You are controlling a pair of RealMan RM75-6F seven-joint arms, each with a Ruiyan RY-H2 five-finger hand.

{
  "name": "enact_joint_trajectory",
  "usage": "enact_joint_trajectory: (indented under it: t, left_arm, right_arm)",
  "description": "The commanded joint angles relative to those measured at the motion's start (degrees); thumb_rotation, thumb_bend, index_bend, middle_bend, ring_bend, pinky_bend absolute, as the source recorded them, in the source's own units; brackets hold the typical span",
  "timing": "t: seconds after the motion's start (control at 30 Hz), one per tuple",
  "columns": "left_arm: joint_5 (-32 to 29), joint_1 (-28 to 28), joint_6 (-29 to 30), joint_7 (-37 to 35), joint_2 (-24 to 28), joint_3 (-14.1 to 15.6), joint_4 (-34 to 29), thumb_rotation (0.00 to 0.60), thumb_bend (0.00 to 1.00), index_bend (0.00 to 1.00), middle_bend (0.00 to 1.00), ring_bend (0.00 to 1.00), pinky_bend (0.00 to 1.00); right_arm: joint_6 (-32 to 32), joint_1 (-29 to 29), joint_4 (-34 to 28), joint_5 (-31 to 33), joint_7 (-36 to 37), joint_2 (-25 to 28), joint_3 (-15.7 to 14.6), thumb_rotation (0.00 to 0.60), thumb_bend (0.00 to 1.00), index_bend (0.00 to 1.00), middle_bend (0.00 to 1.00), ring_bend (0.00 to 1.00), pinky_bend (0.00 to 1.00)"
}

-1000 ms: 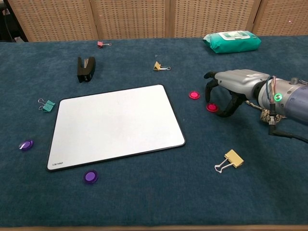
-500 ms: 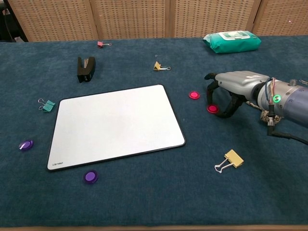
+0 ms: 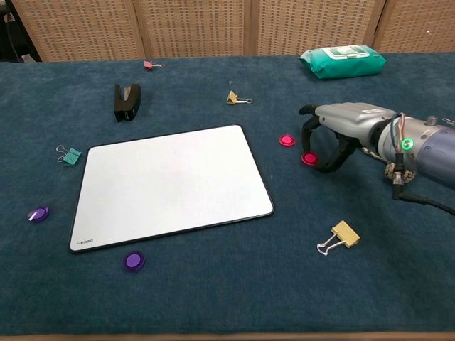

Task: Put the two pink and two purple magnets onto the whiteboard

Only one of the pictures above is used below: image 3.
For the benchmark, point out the small yellow binder clip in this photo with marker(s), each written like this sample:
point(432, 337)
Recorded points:
point(232, 98)

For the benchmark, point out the teal binder clip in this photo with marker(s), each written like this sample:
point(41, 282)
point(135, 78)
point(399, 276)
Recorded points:
point(72, 157)

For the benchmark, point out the black stapler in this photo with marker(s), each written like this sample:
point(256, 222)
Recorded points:
point(126, 103)

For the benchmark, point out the purple round magnet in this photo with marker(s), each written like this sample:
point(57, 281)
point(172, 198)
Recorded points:
point(134, 262)
point(38, 214)

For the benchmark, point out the green wet wipes pack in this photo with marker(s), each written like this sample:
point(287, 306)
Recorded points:
point(343, 64)

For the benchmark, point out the red round magnet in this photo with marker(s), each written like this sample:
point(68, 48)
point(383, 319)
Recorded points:
point(310, 158)
point(287, 140)

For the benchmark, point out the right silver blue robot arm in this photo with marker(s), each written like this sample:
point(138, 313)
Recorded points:
point(433, 152)

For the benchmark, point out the wicker folding screen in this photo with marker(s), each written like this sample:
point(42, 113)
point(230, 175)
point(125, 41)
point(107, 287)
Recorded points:
point(195, 28)

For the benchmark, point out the white magnetic board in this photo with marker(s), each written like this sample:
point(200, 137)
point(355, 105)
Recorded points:
point(170, 184)

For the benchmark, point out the blue carpet table cover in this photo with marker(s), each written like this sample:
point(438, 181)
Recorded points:
point(213, 291)

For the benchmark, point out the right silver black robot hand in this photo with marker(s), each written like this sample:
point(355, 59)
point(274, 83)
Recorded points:
point(352, 117)

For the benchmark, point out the pink binder clip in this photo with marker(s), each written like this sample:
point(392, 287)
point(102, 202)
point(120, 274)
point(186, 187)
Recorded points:
point(148, 65)

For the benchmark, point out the large yellow binder clip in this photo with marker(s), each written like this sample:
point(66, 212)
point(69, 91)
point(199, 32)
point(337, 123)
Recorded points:
point(346, 233)

